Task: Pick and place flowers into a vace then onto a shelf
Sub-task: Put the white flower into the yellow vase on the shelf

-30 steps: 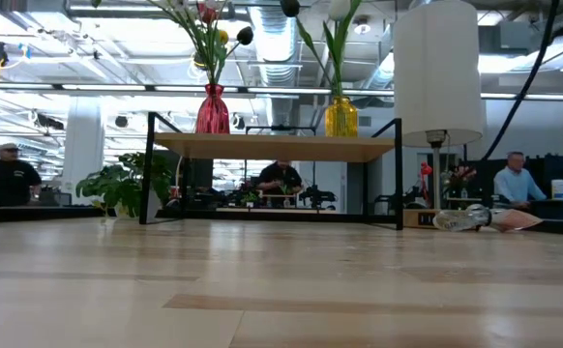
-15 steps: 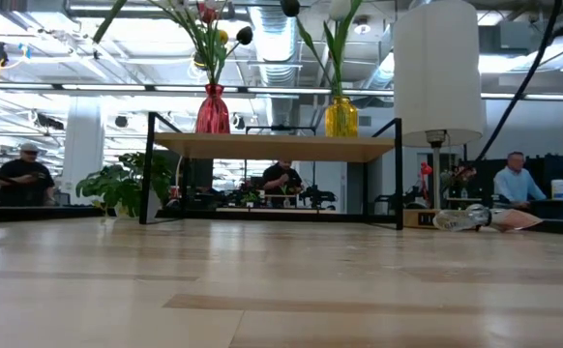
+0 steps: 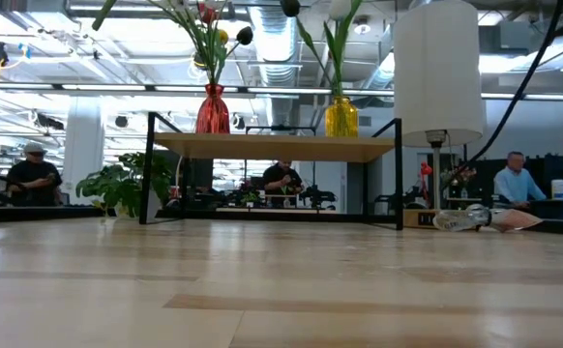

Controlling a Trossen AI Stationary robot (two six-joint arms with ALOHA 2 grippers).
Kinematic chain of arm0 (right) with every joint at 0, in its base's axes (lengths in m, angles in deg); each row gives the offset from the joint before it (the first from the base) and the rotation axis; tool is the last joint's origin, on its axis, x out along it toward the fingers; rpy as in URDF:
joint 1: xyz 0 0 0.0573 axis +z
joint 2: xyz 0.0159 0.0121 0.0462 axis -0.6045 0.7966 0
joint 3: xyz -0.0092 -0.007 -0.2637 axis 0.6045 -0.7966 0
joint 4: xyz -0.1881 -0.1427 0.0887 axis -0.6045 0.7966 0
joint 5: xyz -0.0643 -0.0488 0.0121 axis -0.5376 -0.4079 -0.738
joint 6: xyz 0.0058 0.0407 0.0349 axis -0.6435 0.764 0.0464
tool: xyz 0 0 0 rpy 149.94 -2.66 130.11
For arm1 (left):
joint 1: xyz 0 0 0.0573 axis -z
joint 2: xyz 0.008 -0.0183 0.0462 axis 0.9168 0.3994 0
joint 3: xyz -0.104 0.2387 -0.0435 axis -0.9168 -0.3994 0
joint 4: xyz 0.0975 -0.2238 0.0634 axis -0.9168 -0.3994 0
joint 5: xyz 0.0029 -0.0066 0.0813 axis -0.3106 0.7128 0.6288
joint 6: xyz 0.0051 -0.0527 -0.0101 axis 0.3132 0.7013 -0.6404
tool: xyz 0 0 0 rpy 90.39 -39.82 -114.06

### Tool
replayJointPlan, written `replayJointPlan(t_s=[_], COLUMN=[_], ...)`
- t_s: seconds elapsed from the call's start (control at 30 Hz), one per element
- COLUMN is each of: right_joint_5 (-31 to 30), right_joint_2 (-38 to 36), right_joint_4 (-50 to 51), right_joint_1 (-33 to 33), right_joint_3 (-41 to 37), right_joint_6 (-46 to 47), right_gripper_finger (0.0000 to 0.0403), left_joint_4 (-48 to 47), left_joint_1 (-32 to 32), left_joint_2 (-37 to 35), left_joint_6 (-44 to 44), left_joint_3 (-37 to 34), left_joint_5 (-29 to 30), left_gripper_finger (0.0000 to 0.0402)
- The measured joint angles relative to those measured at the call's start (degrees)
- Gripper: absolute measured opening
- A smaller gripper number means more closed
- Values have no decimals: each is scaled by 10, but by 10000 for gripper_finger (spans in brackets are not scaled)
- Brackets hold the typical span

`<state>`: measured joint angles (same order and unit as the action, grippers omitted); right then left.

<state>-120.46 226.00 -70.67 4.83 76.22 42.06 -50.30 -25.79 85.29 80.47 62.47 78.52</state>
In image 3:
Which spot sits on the pink flower bouquet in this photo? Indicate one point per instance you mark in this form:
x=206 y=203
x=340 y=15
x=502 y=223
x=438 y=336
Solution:
x=463 y=175

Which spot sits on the white cylinder container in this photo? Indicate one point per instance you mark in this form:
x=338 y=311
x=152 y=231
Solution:
x=558 y=189

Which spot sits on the yellow glass vase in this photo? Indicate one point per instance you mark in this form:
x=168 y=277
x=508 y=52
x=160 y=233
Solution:
x=341 y=118

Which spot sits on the person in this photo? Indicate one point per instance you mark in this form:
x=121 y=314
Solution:
x=281 y=179
x=516 y=186
x=32 y=179

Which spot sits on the red artificial tulip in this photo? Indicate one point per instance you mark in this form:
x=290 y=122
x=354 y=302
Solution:
x=207 y=13

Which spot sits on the white shade table lamp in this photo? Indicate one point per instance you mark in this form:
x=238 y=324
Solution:
x=436 y=72

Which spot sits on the white building column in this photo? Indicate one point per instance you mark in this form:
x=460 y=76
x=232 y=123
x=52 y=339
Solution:
x=83 y=154

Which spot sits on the wooden shelf with black legs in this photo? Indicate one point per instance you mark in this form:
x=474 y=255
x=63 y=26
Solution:
x=272 y=147

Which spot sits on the red glass vase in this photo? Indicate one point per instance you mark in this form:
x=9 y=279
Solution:
x=212 y=116

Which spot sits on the silver ventilation duct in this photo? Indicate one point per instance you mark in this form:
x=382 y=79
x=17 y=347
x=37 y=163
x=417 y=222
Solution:
x=274 y=72

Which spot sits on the long linear ceiling light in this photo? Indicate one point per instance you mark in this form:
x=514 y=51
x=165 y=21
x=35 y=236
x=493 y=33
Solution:
x=117 y=87

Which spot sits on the green leafy potted plant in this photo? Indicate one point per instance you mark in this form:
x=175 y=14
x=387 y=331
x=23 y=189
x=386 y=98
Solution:
x=117 y=186

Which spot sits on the small red object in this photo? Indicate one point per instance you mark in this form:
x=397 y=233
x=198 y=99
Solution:
x=425 y=168

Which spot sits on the clear plastic wrapped packet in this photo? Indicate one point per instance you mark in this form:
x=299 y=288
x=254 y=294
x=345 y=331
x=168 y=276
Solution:
x=460 y=220

